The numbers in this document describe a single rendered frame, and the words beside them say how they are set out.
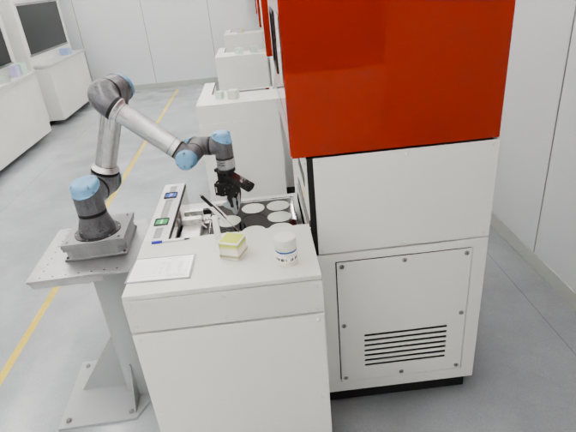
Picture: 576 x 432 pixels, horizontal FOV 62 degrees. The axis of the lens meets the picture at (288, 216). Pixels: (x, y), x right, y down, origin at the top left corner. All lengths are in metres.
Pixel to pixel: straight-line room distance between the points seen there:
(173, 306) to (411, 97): 1.04
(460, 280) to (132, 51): 8.67
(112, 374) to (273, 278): 1.37
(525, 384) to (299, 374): 1.24
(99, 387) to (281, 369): 1.26
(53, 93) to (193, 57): 2.90
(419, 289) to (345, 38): 1.04
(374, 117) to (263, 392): 1.03
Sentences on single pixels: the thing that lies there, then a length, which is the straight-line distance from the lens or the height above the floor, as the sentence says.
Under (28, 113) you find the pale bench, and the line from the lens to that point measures 7.21.
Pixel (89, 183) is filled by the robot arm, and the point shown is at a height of 1.12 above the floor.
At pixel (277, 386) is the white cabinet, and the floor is 0.52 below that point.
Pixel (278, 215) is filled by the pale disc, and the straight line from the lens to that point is 2.02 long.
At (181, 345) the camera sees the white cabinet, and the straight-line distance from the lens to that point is 1.66.
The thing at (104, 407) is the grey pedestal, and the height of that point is 0.01.
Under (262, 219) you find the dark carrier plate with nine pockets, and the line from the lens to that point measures 2.00.
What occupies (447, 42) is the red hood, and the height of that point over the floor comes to 1.56.
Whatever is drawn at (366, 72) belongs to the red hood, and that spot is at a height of 1.50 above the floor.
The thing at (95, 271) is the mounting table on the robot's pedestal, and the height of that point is 0.82.
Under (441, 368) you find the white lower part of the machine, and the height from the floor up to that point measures 0.15.
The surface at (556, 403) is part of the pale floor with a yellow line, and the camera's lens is 2.59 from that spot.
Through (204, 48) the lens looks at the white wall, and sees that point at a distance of 9.81.
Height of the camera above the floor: 1.81
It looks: 27 degrees down
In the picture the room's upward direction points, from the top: 5 degrees counter-clockwise
